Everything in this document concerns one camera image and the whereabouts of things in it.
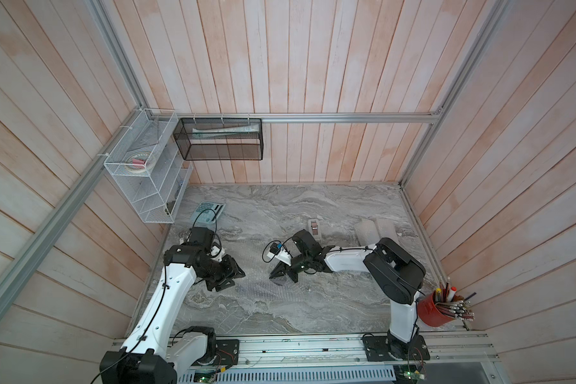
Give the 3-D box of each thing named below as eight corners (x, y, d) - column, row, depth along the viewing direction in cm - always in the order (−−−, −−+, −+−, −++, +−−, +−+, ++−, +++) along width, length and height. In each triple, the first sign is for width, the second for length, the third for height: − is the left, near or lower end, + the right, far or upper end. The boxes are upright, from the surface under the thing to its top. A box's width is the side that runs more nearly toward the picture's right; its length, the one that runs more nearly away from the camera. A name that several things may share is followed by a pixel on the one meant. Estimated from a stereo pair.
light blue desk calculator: (191, 222, 108) (189, 217, 105) (203, 203, 115) (201, 198, 112) (215, 227, 106) (213, 223, 103) (226, 208, 113) (224, 203, 111)
